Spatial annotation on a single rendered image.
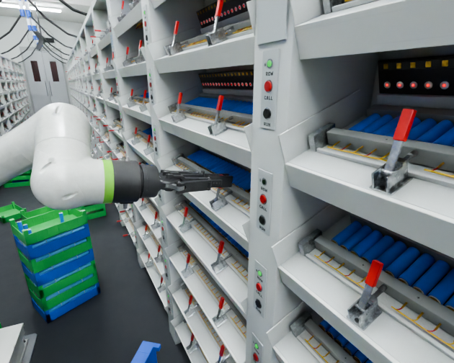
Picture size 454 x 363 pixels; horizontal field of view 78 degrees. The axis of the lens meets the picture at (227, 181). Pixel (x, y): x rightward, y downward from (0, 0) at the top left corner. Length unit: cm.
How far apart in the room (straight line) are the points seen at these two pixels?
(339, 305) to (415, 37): 36
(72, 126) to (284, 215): 45
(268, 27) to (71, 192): 44
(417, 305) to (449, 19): 33
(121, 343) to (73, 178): 122
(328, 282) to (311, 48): 36
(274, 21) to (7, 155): 59
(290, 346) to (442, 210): 44
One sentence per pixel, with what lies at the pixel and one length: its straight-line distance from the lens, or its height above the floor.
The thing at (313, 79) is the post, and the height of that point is 123.
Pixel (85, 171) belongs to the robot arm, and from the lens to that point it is 60.
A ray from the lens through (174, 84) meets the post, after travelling 110.
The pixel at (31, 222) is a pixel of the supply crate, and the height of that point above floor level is 51.
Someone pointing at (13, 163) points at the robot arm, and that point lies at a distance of 75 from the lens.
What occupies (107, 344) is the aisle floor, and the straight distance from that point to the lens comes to 171.
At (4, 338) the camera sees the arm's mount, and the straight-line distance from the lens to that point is 138.
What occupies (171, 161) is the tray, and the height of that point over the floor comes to 93.
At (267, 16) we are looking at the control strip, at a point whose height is 132.
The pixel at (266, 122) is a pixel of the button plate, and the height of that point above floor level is 116.
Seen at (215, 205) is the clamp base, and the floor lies 92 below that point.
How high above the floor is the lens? 122
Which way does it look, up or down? 19 degrees down
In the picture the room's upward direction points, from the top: straight up
